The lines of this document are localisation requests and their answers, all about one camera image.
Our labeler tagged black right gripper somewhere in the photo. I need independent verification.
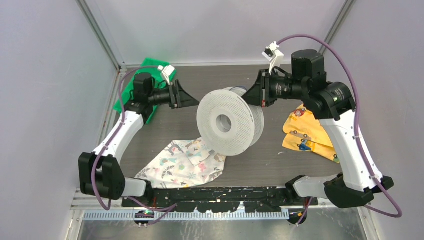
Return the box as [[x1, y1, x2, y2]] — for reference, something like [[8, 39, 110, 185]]
[[240, 67, 308, 106]]

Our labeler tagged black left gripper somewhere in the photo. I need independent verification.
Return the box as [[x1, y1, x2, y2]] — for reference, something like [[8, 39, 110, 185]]
[[148, 80, 200, 110]]

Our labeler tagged white perforated cable spool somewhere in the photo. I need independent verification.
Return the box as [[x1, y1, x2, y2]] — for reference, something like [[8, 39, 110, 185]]
[[196, 86, 265, 156]]

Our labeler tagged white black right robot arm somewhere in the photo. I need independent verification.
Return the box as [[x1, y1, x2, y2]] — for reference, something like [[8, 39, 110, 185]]
[[243, 47, 394, 209]]

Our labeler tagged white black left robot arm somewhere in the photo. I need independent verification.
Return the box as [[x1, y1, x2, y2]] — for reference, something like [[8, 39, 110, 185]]
[[78, 72, 200, 207]]

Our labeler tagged green plastic divided bin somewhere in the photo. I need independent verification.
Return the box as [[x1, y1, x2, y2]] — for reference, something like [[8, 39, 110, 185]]
[[114, 58, 170, 127]]

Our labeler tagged yellow printed cloth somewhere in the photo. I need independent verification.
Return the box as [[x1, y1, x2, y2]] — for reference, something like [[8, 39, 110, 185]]
[[282, 105, 340, 163]]

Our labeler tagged white patterned cloth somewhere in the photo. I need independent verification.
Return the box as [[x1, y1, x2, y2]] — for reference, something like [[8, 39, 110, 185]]
[[135, 137, 227, 189]]

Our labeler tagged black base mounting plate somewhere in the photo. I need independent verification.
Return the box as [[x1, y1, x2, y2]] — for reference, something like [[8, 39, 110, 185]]
[[135, 186, 308, 213]]

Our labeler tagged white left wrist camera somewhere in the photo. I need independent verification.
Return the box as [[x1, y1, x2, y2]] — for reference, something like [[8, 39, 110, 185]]
[[157, 65, 176, 87]]

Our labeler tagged aluminium frame rail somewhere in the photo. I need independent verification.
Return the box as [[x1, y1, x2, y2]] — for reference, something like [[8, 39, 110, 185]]
[[70, 188, 123, 210]]

